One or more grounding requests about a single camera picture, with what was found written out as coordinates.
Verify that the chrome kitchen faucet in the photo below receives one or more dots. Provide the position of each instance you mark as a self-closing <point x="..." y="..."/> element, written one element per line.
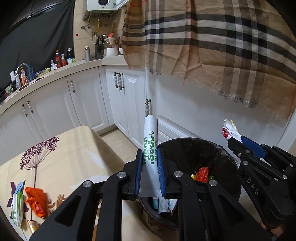
<point x="23" y="64"/>

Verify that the dark red-capped sauce bottle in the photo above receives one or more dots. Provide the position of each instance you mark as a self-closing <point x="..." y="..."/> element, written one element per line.
<point x="57" y="60"/>

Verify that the dark hanging cloth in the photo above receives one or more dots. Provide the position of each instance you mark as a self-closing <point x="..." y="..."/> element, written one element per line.
<point x="34" y="34"/>

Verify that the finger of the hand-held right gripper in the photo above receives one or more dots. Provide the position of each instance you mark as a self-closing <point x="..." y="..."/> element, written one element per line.
<point x="238" y="148"/>
<point x="252" y="146"/>

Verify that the plaid beige cloth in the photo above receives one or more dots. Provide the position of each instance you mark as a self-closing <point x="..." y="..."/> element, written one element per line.
<point x="208" y="46"/>

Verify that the white water heater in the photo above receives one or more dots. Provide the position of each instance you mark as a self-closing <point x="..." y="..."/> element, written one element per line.
<point x="101" y="4"/>

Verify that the black knife block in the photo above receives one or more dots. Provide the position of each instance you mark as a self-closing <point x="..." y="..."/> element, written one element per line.
<point x="99" y="49"/>

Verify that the silver thermos bottle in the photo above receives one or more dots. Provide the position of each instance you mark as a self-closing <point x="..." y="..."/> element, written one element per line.
<point x="87" y="54"/>

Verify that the brown bottle with black cap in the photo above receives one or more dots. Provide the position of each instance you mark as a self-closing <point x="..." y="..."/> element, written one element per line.
<point x="33" y="226"/>

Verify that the white packet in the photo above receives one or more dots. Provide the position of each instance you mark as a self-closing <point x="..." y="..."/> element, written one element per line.
<point x="230" y="131"/>
<point x="167" y="205"/>

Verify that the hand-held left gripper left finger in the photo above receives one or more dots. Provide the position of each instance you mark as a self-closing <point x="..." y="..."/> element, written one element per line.
<point x="138" y="176"/>

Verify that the dark jar with green label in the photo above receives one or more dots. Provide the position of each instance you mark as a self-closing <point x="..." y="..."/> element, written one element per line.
<point x="70" y="58"/>

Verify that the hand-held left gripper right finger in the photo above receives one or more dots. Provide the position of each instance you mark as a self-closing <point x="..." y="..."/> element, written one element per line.
<point x="161" y="173"/>

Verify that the white tube with green print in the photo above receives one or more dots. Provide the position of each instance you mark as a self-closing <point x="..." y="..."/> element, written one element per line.
<point x="150" y="139"/>

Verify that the orange plastic bag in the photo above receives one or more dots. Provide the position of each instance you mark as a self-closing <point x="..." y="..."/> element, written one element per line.
<point x="35" y="200"/>

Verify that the yellow green packet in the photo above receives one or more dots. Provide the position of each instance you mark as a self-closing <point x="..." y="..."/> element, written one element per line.
<point x="41" y="73"/>

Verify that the orange dish soap bottle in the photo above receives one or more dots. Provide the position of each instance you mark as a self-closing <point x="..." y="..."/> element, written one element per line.
<point x="23" y="78"/>

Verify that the red plastic bag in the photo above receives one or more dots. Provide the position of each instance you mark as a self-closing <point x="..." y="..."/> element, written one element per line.
<point x="202" y="173"/>

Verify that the black trash bin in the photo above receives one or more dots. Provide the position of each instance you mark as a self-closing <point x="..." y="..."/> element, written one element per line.
<point x="185" y="150"/>

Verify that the long white and teal sachet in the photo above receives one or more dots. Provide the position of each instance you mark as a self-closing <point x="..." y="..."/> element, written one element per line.
<point x="155" y="204"/>

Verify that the small white pump bottle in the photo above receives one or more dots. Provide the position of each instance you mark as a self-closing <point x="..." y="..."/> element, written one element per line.
<point x="53" y="66"/>

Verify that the green wet wipes packet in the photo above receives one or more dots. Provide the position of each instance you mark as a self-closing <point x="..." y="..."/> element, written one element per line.
<point x="17" y="208"/>

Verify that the white bottle with blue label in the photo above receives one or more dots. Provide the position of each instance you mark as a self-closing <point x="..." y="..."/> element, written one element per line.
<point x="16" y="82"/>

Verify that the floral beige tablecloth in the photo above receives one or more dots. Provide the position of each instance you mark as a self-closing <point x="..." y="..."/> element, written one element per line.
<point x="69" y="157"/>

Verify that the white kitchen cabinet unit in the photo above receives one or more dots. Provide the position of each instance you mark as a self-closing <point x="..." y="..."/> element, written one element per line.
<point x="87" y="97"/>

